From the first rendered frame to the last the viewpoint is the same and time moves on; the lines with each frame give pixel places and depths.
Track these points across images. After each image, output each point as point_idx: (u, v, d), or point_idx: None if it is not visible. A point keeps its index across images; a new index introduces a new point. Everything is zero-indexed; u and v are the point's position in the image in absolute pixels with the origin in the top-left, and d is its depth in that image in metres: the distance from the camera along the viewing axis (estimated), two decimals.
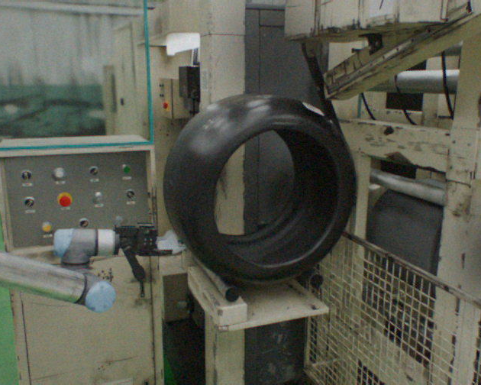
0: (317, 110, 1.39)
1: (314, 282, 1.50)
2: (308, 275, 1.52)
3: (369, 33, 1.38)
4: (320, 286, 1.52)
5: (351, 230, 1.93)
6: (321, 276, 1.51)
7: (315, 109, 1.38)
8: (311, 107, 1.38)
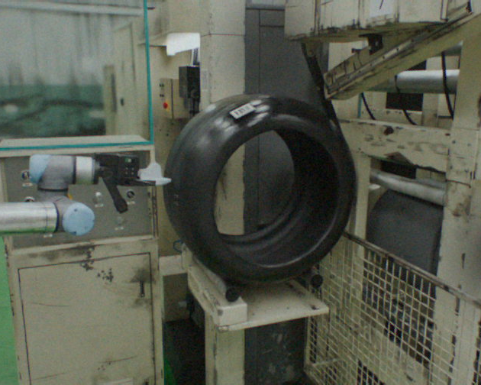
0: (247, 107, 1.31)
1: (319, 284, 1.51)
2: None
3: (369, 33, 1.38)
4: (320, 275, 1.51)
5: (351, 230, 1.93)
6: (312, 281, 1.50)
7: (244, 109, 1.30)
8: (239, 111, 1.30)
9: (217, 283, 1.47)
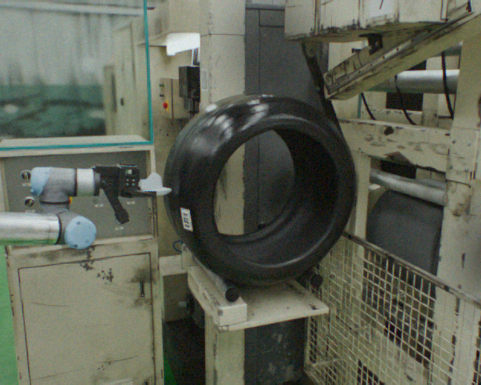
0: (184, 213, 1.31)
1: (319, 278, 1.51)
2: None
3: (369, 33, 1.38)
4: (311, 281, 1.50)
5: (351, 230, 1.93)
6: (317, 286, 1.51)
7: (185, 218, 1.31)
8: (185, 222, 1.32)
9: None
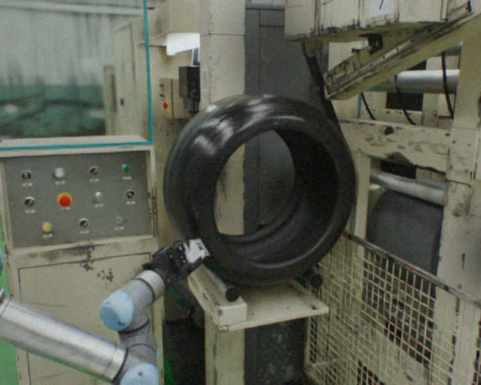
0: None
1: (314, 279, 1.50)
2: (311, 273, 1.52)
3: (369, 33, 1.38)
4: (316, 287, 1.52)
5: (351, 230, 1.93)
6: (322, 279, 1.51)
7: (198, 247, 1.35)
8: (199, 250, 1.36)
9: None
